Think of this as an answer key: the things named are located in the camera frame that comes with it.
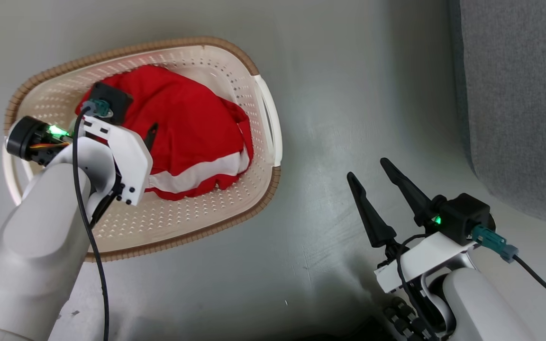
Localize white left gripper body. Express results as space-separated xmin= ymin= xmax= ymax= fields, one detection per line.
xmin=82 ymin=115 xmax=154 ymax=206

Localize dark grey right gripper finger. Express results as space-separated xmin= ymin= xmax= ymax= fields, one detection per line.
xmin=380 ymin=157 xmax=433 ymax=226
xmin=346 ymin=171 xmax=397 ymax=248

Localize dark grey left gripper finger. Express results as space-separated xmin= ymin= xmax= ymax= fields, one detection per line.
xmin=144 ymin=123 xmax=159 ymax=153

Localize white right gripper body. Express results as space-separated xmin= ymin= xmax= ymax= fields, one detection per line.
xmin=374 ymin=231 xmax=477 ymax=294

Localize red and white garment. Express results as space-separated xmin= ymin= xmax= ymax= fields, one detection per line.
xmin=75 ymin=65 xmax=255 ymax=201

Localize cream perforated plastic laundry basket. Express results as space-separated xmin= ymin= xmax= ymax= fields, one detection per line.
xmin=2 ymin=37 xmax=283 ymax=262

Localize grey fabric panel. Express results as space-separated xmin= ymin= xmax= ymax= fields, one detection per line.
xmin=447 ymin=0 xmax=546 ymax=227

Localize black looped right arm cable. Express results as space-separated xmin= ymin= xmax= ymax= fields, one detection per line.
xmin=393 ymin=233 xmax=444 ymax=341

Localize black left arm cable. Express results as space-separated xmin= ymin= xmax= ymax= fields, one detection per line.
xmin=71 ymin=100 xmax=111 ymax=341

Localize black cable with teal connector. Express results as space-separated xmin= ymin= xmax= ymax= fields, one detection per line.
xmin=470 ymin=224 xmax=546 ymax=309

